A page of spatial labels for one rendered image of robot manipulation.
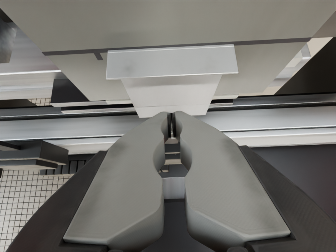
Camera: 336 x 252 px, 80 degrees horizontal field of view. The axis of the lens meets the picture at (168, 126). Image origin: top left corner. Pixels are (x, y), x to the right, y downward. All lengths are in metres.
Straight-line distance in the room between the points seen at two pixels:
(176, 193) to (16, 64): 0.21
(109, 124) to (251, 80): 0.36
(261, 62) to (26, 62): 0.23
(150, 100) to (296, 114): 0.40
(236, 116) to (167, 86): 0.32
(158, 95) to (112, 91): 0.04
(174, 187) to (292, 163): 0.65
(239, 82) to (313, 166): 0.68
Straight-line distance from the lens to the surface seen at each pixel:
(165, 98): 0.21
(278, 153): 0.80
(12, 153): 0.52
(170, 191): 0.21
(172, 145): 0.40
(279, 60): 0.18
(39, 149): 0.49
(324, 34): 0.41
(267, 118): 0.52
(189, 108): 0.24
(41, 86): 0.29
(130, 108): 0.24
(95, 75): 0.18
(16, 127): 0.60
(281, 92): 0.88
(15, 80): 0.28
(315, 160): 0.86
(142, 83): 0.18
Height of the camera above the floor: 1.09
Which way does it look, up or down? 18 degrees down
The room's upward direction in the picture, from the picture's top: 178 degrees clockwise
